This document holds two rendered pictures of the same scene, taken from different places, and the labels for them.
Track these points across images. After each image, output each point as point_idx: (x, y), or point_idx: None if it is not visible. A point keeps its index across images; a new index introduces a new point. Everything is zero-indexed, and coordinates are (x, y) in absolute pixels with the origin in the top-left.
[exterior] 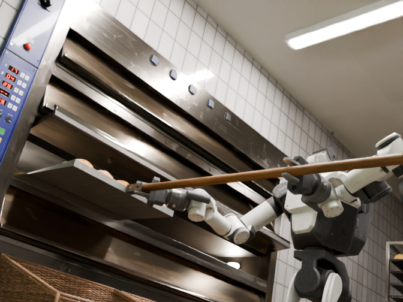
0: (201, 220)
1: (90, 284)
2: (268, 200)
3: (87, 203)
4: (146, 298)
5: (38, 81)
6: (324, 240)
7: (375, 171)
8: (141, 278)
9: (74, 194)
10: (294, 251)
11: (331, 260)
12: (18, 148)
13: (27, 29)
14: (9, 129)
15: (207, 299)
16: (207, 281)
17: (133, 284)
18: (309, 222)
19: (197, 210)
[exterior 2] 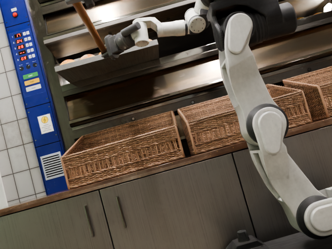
0: (148, 42)
1: (149, 119)
2: None
3: (119, 71)
4: (208, 99)
5: (38, 26)
6: None
7: None
8: (191, 91)
9: (106, 72)
10: (206, 17)
11: (227, 4)
12: (55, 74)
13: (8, 5)
14: (39, 69)
15: (269, 67)
16: (269, 51)
17: (190, 98)
18: None
19: (136, 39)
